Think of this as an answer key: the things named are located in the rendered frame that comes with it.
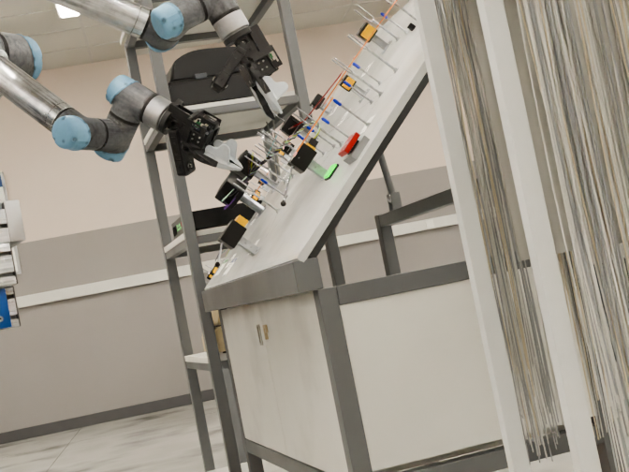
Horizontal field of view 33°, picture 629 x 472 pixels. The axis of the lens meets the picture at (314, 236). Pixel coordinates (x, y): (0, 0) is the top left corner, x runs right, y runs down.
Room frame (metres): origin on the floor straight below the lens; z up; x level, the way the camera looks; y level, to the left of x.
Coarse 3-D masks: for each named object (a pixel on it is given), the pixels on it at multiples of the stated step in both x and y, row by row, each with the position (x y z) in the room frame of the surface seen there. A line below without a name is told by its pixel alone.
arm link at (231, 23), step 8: (232, 16) 2.37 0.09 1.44; (240, 16) 2.38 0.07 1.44; (216, 24) 2.38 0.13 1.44; (224, 24) 2.37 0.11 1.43; (232, 24) 2.37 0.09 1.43; (240, 24) 2.37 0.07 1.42; (248, 24) 2.40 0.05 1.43; (216, 32) 2.40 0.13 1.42; (224, 32) 2.37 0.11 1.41; (232, 32) 2.37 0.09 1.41
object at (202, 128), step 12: (168, 108) 2.38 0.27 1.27; (180, 108) 2.39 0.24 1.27; (168, 120) 2.40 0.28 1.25; (180, 120) 2.39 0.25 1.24; (192, 120) 2.37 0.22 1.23; (204, 120) 2.39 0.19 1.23; (216, 120) 2.40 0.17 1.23; (180, 132) 2.40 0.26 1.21; (192, 132) 2.38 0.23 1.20; (204, 132) 2.35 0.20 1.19; (216, 132) 2.41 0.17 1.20; (180, 144) 2.40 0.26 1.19; (192, 144) 2.39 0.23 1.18; (204, 144) 2.39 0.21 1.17
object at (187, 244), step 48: (144, 0) 3.31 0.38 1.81; (240, 0) 3.60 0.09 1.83; (288, 0) 3.44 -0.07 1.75; (144, 48) 3.88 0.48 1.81; (288, 48) 3.43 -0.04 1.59; (288, 96) 3.42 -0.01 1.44; (144, 144) 3.82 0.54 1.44; (192, 240) 3.31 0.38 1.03; (336, 240) 3.44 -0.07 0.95; (192, 384) 3.84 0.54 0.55
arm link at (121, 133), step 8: (112, 112) 2.42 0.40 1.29; (104, 120) 2.40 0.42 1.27; (112, 120) 2.42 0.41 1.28; (120, 120) 2.42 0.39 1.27; (112, 128) 2.40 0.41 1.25; (120, 128) 2.42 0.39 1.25; (128, 128) 2.43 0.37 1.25; (136, 128) 2.45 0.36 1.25; (112, 136) 2.40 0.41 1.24; (120, 136) 2.42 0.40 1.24; (128, 136) 2.44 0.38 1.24; (112, 144) 2.41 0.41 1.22; (120, 144) 2.44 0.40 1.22; (128, 144) 2.46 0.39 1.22; (96, 152) 2.45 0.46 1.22; (104, 152) 2.44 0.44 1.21; (112, 152) 2.45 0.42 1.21; (120, 152) 2.46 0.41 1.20; (112, 160) 2.47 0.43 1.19; (120, 160) 2.48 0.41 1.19
